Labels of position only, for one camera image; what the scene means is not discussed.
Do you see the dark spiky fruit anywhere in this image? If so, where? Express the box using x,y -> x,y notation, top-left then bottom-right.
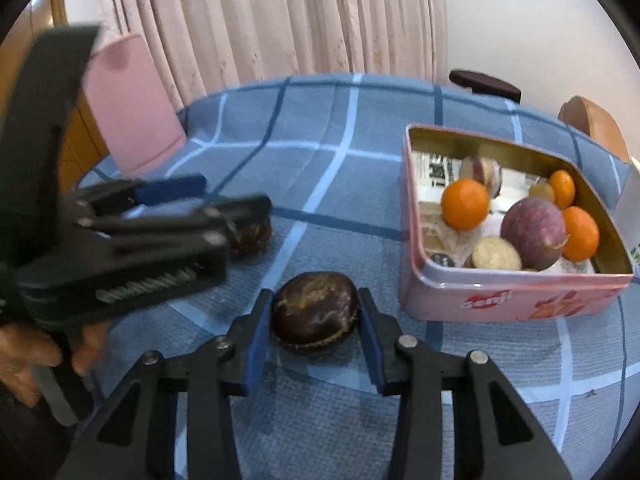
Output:
229,217 -> 272,260

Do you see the dark brown round fruit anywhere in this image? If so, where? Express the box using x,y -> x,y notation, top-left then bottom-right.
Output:
270,271 -> 359,354

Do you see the round tan cut fruit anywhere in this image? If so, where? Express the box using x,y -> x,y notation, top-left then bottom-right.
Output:
470,236 -> 522,271

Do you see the large orange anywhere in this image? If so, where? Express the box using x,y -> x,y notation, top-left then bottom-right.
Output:
563,206 -> 600,262

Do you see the purple round vegetable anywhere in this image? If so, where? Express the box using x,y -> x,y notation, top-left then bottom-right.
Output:
500,196 -> 568,271

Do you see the small tan kiwi fruit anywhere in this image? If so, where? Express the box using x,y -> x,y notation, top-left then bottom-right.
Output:
528,182 -> 555,204

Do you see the left hand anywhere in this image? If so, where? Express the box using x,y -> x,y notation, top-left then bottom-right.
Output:
1,322 -> 110,408

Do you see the pink cylindrical bin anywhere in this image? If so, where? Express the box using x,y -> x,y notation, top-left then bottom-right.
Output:
82,35 -> 186,177

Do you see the blue plaid tablecloth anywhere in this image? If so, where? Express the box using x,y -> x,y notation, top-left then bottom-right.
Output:
96,75 -> 639,479

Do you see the pink metal tin box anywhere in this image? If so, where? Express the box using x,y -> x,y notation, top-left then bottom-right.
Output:
399,125 -> 634,322

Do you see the beige floral curtain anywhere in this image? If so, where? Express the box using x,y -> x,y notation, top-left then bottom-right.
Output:
99,0 -> 448,108

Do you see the white packet in tin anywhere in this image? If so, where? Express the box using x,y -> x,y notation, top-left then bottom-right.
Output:
412,148 -> 597,276

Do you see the white paper cup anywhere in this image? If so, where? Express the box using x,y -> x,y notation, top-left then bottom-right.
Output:
613,157 -> 640,272

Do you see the dark round stool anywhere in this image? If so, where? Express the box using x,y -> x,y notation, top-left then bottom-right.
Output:
449,68 -> 522,104

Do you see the brown leather armchair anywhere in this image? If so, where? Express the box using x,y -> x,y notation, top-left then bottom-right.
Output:
558,96 -> 629,162

